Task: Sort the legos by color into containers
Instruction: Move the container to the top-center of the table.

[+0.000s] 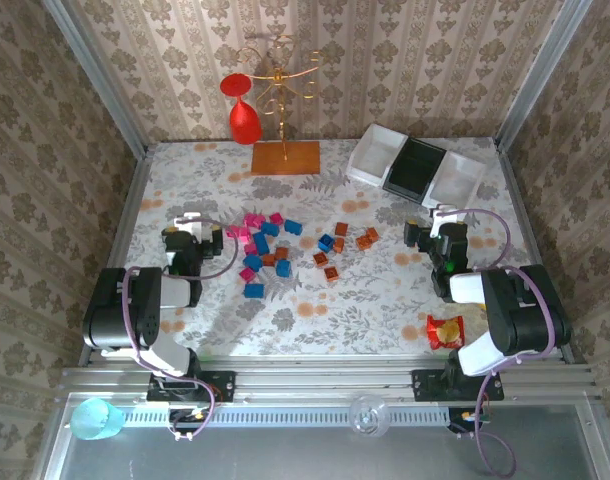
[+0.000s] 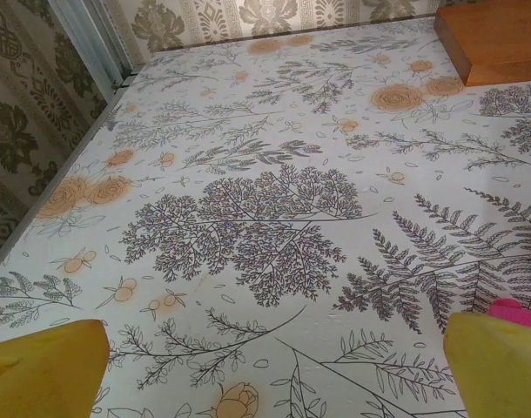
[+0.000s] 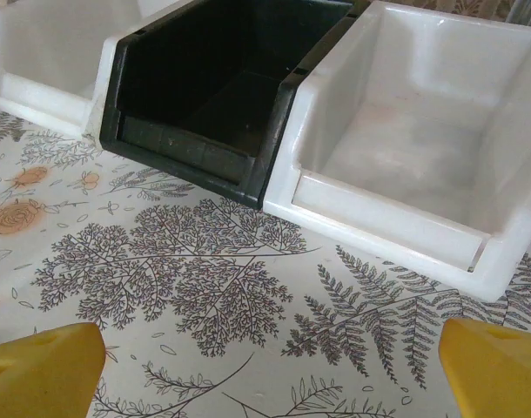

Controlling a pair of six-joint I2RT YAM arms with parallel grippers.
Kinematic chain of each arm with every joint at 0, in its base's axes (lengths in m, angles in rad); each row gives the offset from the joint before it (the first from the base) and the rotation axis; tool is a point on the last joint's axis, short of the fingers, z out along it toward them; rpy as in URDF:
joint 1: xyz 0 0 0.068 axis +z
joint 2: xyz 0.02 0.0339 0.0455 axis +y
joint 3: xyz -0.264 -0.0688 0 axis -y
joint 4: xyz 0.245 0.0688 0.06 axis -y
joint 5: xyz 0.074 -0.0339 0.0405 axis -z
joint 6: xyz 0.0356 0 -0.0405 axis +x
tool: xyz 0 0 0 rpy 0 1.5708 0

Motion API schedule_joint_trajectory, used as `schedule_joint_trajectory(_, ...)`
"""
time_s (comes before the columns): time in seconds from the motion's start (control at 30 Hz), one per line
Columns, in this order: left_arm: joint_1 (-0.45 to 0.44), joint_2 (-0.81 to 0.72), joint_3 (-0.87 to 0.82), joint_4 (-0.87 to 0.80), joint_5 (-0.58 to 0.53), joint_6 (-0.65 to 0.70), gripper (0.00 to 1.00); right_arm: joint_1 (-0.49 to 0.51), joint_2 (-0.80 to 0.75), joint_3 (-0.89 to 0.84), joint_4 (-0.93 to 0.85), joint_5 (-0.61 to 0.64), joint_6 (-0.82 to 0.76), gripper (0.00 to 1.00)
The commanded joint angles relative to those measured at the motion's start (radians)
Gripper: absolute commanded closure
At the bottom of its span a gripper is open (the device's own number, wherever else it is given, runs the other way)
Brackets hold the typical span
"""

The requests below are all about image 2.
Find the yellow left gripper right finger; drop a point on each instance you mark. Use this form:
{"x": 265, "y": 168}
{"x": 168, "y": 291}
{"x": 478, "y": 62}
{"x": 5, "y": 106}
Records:
{"x": 500, "y": 374}

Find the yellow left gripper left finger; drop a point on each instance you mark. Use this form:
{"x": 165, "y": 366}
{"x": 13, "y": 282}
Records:
{"x": 39, "y": 374}

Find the pink lego brick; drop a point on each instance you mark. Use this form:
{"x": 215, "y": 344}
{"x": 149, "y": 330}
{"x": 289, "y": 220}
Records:
{"x": 515, "y": 313}

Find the floral table cover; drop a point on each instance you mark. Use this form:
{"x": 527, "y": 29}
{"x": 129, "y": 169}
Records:
{"x": 248, "y": 130}

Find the aluminium frame post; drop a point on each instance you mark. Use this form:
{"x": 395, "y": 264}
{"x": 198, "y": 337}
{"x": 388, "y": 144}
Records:
{"x": 96, "y": 39}

